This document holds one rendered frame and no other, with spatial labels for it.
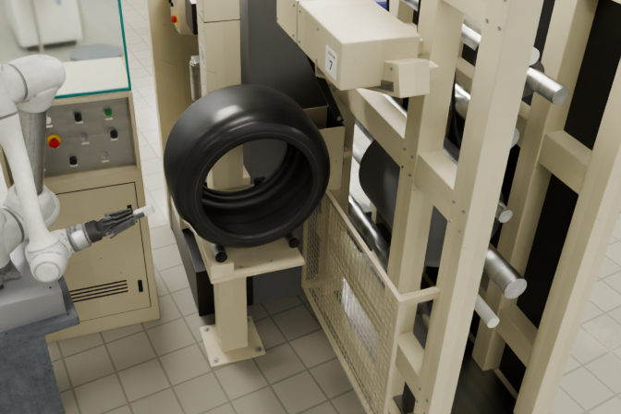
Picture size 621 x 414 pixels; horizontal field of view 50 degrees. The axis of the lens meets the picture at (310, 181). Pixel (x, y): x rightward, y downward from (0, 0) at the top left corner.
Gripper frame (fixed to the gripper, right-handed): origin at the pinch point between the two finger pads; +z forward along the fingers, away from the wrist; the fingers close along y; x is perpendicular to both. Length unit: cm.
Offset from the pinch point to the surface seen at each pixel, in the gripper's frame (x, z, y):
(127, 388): 101, -43, 19
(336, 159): 24, 77, 19
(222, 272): 30.5, 17.1, -11.0
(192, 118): -25.6, 27.5, 3.8
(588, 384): 153, 154, -46
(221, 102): -28.3, 38.4, 2.8
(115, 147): 7, -6, 64
